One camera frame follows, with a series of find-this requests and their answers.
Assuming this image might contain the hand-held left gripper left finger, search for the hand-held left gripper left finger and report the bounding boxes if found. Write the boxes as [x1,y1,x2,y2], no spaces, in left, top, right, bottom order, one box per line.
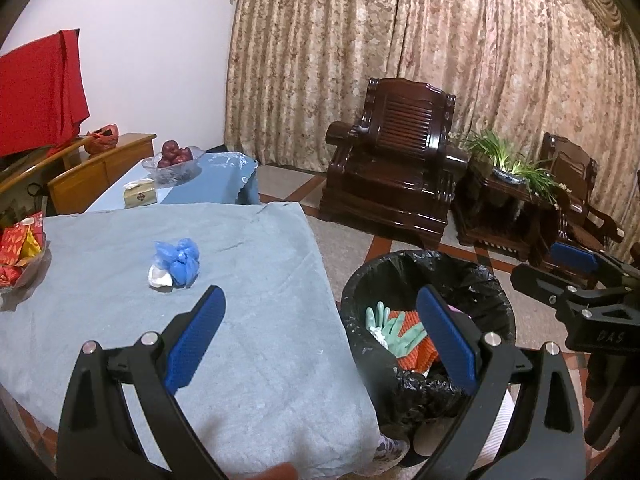
[56,285,227,480]

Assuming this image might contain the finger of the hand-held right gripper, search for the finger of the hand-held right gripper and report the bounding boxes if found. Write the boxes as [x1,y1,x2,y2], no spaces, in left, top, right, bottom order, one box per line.
[510,262,601,311]
[550,242,640,286]

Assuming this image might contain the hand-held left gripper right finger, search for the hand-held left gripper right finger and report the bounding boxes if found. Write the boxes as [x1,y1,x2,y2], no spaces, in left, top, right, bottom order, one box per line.
[416,284,586,480]

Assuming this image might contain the orange scouring pad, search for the orange scouring pad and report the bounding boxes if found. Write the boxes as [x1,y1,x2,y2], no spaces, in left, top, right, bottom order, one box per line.
[387,310,441,373]

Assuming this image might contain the green rubber glove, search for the green rubber glove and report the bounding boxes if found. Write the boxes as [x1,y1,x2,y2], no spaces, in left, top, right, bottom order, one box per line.
[382,322,429,359]
[365,301,401,341]

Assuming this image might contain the bin with black bag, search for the bin with black bag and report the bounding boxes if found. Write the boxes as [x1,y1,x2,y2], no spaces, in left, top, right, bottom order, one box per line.
[340,249,517,468]

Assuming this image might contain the crumpled white tissue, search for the crumpled white tissue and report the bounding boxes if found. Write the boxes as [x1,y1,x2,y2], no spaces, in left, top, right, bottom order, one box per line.
[148,263,174,289]

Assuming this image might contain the dark wooden side table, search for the dark wooden side table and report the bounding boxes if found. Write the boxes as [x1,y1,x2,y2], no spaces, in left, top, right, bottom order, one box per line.
[452,152,563,261]

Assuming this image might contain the dark wooden armchair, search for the dark wooden armchair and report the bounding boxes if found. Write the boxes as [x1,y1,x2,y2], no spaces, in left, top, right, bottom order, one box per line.
[530,132,626,281]
[318,77,468,251]

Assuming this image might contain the crumpled blue plastic cover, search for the crumpled blue plastic cover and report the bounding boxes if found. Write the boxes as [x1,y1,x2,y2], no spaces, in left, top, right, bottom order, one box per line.
[154,238,201,288]

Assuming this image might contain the person's patterned shoe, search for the person's patterned shoe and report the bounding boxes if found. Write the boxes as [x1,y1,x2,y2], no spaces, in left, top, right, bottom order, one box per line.
[372,435,411,476]

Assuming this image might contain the potted green plant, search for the potted green plant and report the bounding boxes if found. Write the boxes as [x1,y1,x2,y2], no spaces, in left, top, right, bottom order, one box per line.
[457,129,571,206]

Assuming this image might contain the tissue box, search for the tissue box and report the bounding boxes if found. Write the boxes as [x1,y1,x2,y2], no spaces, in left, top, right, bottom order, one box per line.
[123,179,158,209]

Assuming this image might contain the blue satin tablecloth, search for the blue satin tablecloth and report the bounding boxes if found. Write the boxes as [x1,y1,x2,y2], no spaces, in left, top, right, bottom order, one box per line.
[85,151,260,213]

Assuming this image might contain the glass fruit bowl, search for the glass fruit bowl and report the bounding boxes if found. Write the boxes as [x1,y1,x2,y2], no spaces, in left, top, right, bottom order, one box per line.
[141,146,205,186]

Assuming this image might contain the glass snack bowl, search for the glass snack bowl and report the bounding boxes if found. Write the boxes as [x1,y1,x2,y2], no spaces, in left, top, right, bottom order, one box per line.
[0,240,52,293]

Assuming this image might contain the wooden low cabinet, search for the wooden low cabinet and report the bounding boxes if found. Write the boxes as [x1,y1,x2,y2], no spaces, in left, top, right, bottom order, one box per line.
[47,133,157,215]

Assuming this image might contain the pile of red snack packets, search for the pile of red snack packets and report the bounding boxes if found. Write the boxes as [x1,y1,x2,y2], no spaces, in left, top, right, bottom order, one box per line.
[0,212,48,286]

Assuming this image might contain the red plastic bag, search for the red plastic bag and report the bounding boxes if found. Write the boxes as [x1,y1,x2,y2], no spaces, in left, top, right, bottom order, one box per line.
[83,124,120,155]

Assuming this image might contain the wooden chairs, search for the wooden chairs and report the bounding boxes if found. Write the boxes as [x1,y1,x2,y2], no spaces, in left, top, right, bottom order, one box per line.
[0,137,88,211]

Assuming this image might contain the beige patterned curtain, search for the beige patterned curtain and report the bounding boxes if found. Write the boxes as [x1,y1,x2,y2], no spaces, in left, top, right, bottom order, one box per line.
[223,0,640,251]

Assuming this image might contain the red cloth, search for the red cloth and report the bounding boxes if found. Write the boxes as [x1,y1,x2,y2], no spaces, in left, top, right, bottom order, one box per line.
[0,29,91,158]

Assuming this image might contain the black cable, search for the black cable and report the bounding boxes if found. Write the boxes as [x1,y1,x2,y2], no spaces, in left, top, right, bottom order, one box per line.
[26,182,48,216]

